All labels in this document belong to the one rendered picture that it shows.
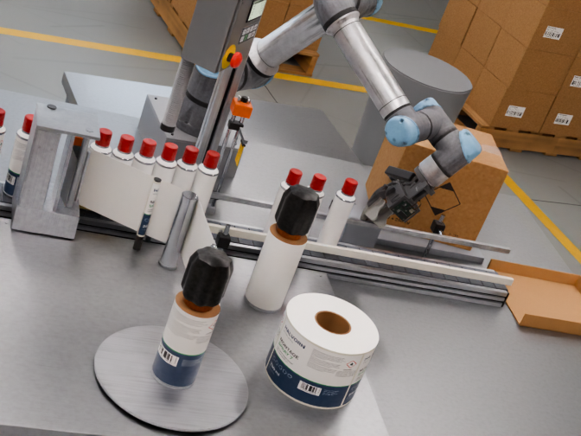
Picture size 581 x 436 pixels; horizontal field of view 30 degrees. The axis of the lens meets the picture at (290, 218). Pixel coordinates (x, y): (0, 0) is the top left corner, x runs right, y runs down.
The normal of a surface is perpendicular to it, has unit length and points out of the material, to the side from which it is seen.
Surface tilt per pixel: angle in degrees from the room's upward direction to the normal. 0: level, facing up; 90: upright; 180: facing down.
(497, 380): 0
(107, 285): 0
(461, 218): 90
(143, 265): 0
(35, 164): 90
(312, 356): 90
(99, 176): 90
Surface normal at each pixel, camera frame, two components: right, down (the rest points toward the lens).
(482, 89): -0.88, -0.07
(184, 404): 0.32, -0.83
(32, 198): 0.19, 0.53
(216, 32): -0.37, 0.33
